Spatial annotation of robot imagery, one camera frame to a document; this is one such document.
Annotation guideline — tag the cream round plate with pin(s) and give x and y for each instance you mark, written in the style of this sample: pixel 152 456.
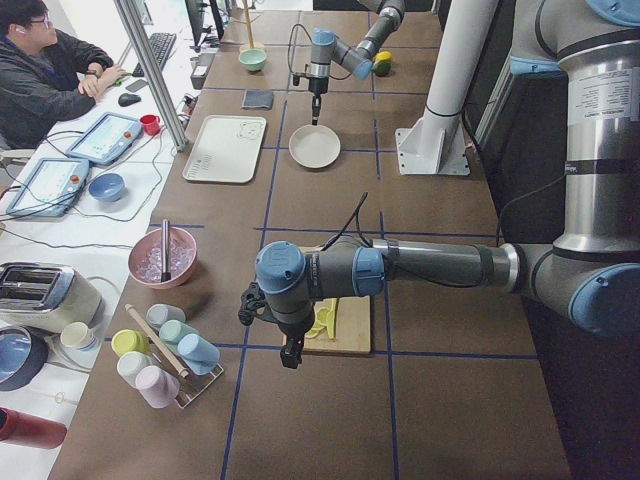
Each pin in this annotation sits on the cream round plate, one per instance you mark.
pixel 314 146

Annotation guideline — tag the cream rectangular tray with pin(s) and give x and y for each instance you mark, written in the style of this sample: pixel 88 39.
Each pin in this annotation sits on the cream rectangular tray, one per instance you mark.
pixel 226 149

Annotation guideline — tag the lemon slices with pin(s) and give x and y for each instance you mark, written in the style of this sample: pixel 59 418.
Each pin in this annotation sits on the lemon slices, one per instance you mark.
pixel 324 322

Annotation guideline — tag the yellow-green plastic knife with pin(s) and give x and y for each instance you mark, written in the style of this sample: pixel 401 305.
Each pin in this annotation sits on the yellow-green plastic knife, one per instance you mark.
pixel 333 316

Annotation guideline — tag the dark grey folded cloth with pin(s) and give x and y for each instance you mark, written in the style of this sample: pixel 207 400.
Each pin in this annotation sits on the dark grey folded cloth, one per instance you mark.
pixel 256 99

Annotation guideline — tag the wooden cutting board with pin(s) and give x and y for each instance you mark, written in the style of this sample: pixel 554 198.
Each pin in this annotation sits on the wooden cutting board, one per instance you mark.
pixel 353 329

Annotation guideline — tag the green lime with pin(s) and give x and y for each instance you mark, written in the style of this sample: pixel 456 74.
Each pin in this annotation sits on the green lime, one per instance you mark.
pixel 381 68

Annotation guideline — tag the mint green bowl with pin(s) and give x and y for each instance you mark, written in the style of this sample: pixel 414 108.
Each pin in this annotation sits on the mint green bowl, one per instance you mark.
pixel 253 60

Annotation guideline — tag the yellow lemon right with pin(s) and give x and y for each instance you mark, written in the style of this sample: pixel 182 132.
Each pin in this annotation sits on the yellow lemon right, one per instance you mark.
pixel 384 56

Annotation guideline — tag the light blue cup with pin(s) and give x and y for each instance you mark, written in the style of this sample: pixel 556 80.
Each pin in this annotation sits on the light blue cup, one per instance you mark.
pixel 199 354

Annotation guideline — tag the wooden mug tree stand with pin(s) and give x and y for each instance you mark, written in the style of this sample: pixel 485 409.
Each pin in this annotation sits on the wooden mug tree stand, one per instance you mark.
pixel 251 43

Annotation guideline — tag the mint cup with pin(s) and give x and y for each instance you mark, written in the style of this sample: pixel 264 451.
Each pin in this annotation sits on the mint cup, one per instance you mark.
pixel 172 332

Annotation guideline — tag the white pillar with base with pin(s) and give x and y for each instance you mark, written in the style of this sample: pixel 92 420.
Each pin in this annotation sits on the white pillar with base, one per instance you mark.
pixel 435 144

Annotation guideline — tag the pink cup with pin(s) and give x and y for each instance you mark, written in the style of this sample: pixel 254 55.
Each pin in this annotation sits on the pink cup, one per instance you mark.
pixel 156 386

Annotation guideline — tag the grey-blue cup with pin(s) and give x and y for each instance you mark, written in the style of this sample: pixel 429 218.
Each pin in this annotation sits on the grey-blue cup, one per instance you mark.
pixel 158 314

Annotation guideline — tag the metal tongs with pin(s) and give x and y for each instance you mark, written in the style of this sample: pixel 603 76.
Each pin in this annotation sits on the metal tongs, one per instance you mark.
pixel 165 251

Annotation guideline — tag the pale white cup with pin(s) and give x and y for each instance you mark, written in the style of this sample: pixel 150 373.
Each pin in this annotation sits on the pale white cup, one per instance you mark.
pixel 131 363

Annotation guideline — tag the yellow-green cup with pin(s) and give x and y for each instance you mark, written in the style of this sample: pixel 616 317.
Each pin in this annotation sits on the yellow-green cup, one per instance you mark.
pixel 128 340

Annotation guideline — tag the black keyboard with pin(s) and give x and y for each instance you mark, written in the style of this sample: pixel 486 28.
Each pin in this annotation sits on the black keyboard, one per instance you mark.
pixel 161 44

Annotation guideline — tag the red cup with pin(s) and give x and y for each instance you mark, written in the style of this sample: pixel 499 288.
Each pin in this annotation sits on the red cup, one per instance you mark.
pixel 150 124

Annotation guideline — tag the pink bowl with ice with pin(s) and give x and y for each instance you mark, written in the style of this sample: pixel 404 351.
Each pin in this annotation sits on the pink bowl with ice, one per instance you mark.
pixel 160 264

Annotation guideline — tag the black smartphone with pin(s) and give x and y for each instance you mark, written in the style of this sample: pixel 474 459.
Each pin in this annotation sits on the black smartphone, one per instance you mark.
pixel 136 85

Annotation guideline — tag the black computer mouse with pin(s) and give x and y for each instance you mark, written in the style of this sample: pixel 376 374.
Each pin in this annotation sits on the black computer mouse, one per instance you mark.
pixel 128 99

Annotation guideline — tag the upper teach pendant tablet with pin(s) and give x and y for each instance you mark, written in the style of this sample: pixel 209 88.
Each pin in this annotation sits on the upper teach pendant tablet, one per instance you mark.
pixel 106 140

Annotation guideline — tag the teach pendant tablet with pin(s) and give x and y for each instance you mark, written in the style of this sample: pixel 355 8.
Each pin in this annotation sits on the teach pendant tablet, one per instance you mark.
pixel 106 140
pixel 51 188

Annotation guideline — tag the paper cup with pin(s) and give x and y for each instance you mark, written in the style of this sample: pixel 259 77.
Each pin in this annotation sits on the paper cup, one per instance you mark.
pixel 78 336

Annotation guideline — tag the blue bowl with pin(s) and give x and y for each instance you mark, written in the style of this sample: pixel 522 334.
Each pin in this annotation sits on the blue bowl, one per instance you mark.
pixel 109 187

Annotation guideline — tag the cream toaster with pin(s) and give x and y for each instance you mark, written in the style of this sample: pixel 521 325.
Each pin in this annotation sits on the cream toaster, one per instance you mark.
pixel 48 297

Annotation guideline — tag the dark blue pot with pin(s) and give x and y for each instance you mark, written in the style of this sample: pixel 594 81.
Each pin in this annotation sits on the dark blue pot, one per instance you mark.
pixel 23 356

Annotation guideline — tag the person in black jacket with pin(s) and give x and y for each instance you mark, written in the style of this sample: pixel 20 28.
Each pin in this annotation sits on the person in black jacket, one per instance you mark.
pixel 47 75

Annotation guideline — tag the lower teach pendant tablet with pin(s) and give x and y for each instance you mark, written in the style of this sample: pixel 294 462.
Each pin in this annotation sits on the lower teach pendant tablet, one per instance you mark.
pixel 51 188

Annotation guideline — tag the red bottle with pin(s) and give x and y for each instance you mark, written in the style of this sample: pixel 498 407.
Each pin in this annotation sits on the red bottle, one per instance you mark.
pixel 19 428

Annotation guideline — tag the aluminium frame post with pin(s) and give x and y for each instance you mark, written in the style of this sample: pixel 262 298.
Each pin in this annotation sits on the aluminium frame post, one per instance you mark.
pixel 140 43

